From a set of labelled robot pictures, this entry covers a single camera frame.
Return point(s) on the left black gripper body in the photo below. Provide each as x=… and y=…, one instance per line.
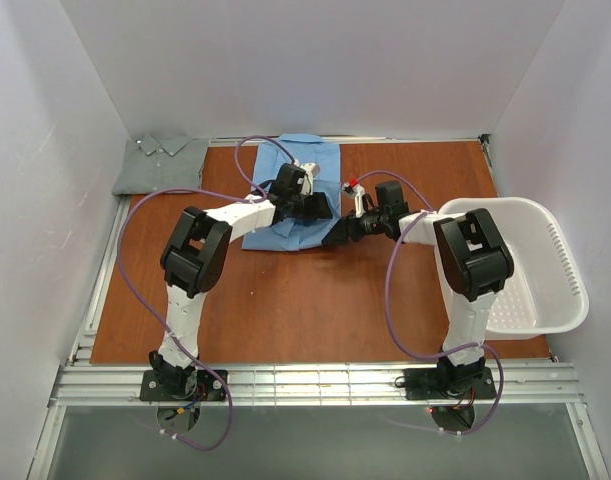
x=308, y=206

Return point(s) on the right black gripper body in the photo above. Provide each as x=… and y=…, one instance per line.
x=353, y=227

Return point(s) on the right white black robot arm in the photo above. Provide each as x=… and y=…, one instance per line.
x=473, y=263

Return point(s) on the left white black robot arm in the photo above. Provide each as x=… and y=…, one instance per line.
x=194, y=258

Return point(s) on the folded grey long sleeve shirt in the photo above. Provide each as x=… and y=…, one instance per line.
x=151, y=164

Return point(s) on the white plastic laundry basket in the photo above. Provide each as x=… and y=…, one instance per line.
x=546, y=294

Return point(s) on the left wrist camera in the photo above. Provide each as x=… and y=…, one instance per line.
x=306, y=183

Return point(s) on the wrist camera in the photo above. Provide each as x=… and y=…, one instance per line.
x=354, y=190
x=306, y=183

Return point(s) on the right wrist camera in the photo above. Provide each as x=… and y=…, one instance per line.
x=354, y=190

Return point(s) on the aluminium back frame rail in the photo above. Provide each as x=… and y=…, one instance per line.
x=349, y=139

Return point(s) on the aluminium frame rail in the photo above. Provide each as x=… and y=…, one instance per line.
x=332, y=384
x=349, y=139
x=80, y=353
x=485, y=144

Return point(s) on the aluminium right frame rail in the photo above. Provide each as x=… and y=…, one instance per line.
x=485, y=144

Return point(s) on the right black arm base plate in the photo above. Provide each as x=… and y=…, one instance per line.
x=425, y=384

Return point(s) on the aluminium front frame rail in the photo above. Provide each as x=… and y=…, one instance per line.
x=332, y=384

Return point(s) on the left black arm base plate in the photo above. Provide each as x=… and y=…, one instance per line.
x=200, y=385

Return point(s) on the aluminium left frame rail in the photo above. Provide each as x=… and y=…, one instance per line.
x=80, y=353

